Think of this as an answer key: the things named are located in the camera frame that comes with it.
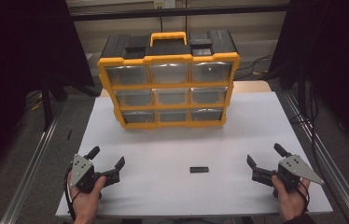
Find black stand post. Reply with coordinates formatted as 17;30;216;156
42;77;54;131

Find person's right hand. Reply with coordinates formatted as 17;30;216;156
271;175;311;222

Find small black rectangular block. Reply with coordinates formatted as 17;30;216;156
189;166;210;174

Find clear organizer drawer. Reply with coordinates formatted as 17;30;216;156
115;89;153;107

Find black floor cables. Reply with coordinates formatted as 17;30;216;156
288;83;321;175

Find black curtain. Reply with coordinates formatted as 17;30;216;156
269;0;349;160
0;0;94;188

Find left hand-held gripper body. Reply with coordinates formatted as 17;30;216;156
68;153;102;194

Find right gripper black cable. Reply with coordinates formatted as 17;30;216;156
298;181;311;213

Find aluminium floor rail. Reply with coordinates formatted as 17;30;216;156
283;90;349;224
0;99;64;224

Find set of clear plastic drawers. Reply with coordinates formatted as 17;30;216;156
105;61;233;124

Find black horizontal bar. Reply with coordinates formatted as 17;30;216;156
69;3;290;22

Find yellow black drawer organizer cabinet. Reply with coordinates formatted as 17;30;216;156
96;29;242;131

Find person's left hand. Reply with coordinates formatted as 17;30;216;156
69;176;107;224

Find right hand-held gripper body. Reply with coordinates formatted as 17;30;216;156
272;154;326;199

